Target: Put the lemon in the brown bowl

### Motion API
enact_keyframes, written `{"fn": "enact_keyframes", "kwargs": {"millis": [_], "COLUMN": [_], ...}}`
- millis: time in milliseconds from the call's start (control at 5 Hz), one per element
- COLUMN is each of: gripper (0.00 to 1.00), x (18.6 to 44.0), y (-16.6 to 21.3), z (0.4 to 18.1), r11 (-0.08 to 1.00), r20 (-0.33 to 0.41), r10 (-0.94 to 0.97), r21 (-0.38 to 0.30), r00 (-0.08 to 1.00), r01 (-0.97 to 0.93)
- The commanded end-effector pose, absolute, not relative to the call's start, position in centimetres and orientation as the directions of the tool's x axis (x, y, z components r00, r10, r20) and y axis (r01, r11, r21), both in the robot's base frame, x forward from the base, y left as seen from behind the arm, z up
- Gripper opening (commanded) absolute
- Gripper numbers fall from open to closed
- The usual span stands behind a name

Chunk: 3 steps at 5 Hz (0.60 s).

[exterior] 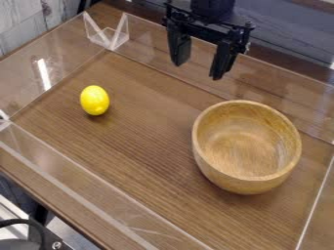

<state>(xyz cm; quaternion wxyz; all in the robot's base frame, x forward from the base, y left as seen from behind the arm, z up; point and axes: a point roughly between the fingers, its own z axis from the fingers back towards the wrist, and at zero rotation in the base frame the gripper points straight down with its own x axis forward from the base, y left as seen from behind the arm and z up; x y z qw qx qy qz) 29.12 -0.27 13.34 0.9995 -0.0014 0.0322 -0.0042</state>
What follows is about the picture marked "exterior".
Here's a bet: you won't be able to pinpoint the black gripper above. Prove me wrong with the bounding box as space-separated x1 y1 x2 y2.
162 0 253 80

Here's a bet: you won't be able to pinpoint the yellow lemon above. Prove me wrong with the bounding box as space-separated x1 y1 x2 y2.
80 85 109 116

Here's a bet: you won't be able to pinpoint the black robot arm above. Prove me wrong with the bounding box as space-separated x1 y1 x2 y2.
162 0 253 80

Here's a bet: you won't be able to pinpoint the brown wooden bowl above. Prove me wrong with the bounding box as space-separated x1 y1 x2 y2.
192 100 301 195

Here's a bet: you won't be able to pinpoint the clear acrylic tray walls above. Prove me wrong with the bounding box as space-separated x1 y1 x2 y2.
0 10 334 250

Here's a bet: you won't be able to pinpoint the black metal bracket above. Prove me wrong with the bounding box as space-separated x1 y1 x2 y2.
28 217 73 250

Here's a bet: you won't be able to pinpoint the black cable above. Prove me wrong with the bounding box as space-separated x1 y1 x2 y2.
0 218 46 243

